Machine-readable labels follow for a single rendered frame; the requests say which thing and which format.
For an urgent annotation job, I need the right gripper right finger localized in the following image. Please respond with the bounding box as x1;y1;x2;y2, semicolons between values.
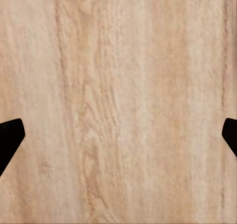
222;118;237;157

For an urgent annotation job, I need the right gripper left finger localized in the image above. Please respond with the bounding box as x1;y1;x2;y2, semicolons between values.
0;118;25;177

